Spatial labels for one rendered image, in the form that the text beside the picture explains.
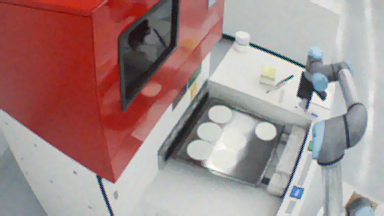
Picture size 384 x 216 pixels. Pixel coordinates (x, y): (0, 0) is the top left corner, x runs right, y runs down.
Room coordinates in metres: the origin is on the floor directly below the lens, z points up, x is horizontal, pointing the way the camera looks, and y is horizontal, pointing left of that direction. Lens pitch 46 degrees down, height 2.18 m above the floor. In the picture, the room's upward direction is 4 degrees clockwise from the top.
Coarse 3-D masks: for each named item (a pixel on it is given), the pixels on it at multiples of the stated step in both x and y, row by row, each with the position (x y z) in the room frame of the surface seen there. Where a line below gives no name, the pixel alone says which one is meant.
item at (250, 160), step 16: (208, 112) 1.24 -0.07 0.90; (240, 112) 1.25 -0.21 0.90; (224, 128) 1.15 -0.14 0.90; (240, 128) 1.16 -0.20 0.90; (256, 144) 1.07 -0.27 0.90; (272, 144) 1.07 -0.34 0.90; (192, 160) 0.98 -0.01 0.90; (208, 160) 0.98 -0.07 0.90; (240, 160) 0.99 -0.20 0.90; (256, 160) 0.99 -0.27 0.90; (240, 176) 0.90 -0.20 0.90; (256, 176) 0.90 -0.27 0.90
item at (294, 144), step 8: (296, 136) 1.14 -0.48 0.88; (288, 144) 1.09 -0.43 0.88; (296, 144) 1.09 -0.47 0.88; (288, 152) 1.04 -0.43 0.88; (296, 152) 1.04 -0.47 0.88; (280, 160) 1.00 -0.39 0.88; (288, 160) 1.00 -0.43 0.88; (296, 160) 1.00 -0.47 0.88; (272, 192) 0.84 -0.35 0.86; (280, 192) 0.83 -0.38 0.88
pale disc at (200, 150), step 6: (192, 144) 1.06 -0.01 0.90; (198, 144) 1.06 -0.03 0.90; (204, 144) 1.06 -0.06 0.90; (210, 144) 1.06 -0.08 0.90; (192, 150) 1.03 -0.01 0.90; (198, 150) 1.03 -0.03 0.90; (204, 150) 1.03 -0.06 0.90; (210, 150) 1.03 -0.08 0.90; (192, 156) 1.00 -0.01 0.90; (198, 156) 1.00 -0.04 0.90; (204, 156) 1.00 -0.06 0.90
